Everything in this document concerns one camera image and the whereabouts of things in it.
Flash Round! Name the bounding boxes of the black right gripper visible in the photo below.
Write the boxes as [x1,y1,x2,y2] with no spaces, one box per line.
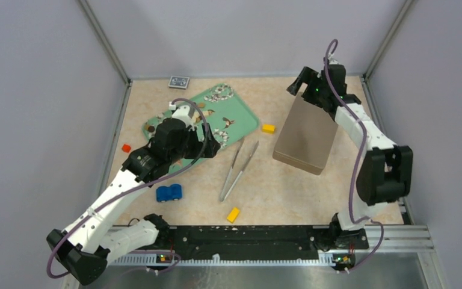
[286,67,328,109]

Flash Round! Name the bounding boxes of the tan box lid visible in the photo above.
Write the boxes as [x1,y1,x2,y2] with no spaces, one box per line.
[273,94,337,175]

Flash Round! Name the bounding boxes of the green plastic tray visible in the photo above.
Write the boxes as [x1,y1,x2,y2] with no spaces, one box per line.
[141,83,259,174]

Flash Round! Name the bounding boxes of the metal tweezers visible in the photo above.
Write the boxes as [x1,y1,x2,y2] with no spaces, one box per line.
[219,138,259,202]

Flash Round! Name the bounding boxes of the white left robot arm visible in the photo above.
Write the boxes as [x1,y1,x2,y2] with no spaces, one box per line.
[46,99,220,285]

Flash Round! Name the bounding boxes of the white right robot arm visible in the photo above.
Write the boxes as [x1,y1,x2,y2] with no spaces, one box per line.
[286,63,413,248]

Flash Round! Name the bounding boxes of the red small block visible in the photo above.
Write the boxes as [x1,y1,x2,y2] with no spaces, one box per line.
[122,144,132,153]

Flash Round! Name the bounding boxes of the blue toy car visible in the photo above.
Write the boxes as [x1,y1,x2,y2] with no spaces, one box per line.
[156,184,183,202]

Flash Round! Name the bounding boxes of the playing card deck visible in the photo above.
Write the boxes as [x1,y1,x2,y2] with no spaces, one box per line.
[168,76,190,90]

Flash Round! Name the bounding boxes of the yellow block near tray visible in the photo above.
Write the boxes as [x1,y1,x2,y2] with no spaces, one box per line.
[261,124,276,134]

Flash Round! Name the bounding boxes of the yellow block front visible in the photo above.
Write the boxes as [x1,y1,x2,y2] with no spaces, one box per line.
[226,207,241,223]

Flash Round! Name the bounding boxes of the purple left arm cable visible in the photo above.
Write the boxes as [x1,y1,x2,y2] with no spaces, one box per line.
[46,98,210,279]

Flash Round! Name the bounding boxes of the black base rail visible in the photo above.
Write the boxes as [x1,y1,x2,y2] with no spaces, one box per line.
[144,225,370,261]

